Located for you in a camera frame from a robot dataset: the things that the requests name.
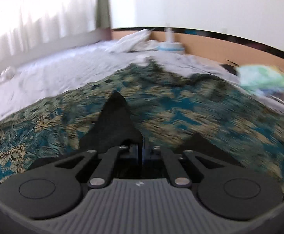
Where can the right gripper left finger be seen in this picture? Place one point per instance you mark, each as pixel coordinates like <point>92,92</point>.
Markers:
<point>53,190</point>

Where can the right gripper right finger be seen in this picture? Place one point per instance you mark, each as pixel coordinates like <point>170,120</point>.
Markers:
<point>227,190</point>

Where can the teal paisley bedspread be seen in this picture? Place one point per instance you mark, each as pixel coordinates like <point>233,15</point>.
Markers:
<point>167,108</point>

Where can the green folded clothes pile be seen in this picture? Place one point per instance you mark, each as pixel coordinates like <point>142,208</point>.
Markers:
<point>261,79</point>

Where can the small white object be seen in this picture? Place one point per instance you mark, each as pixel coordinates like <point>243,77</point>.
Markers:
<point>8,73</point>

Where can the white bed sheet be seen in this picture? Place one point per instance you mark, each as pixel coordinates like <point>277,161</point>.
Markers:
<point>74,68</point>

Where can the wooden headboard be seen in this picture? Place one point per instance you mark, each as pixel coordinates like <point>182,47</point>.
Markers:
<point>222,47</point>

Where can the blue white round container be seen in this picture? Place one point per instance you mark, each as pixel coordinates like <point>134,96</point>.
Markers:
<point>174,47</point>

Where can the crumpled white cloth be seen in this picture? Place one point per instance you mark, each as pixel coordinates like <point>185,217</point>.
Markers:
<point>139,41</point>

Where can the green curtain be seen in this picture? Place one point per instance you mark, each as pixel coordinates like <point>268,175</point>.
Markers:
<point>102,14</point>

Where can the white charger with cable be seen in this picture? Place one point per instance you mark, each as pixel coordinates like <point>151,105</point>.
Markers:
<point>169,34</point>

